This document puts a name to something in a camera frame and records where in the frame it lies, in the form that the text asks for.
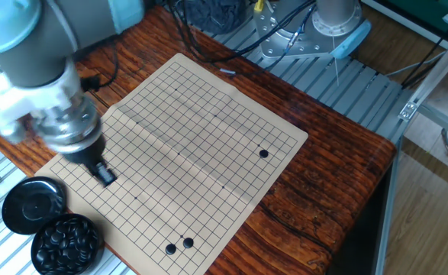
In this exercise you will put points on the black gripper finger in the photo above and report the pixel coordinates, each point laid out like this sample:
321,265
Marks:
97,172
110,177

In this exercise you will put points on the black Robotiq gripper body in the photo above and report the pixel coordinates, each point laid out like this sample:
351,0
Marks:
86,153

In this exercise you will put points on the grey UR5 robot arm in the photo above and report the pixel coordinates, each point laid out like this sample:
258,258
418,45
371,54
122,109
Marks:
55,38

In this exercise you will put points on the beige Go board mat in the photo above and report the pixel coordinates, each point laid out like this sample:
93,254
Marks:
193,160

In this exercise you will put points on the black round bowl lid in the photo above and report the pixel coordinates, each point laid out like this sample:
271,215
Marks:
33,206

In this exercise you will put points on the black bowl of Go stones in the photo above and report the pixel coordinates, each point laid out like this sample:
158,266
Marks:
65,246

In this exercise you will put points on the black Go stone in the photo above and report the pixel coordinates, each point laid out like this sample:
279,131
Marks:
170,249
263,153
188,243

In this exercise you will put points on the blue-grey towel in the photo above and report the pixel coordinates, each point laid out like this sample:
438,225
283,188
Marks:
216,15

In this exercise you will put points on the yellow plastic piece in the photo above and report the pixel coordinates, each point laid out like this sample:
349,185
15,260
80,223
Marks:
259,5

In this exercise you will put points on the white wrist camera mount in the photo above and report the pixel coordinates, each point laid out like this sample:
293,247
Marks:
17,103

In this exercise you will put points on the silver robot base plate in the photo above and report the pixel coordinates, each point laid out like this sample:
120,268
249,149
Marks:
281,42

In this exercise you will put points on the aluminium frame beam with bracket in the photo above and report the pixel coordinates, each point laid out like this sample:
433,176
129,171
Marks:
408,110

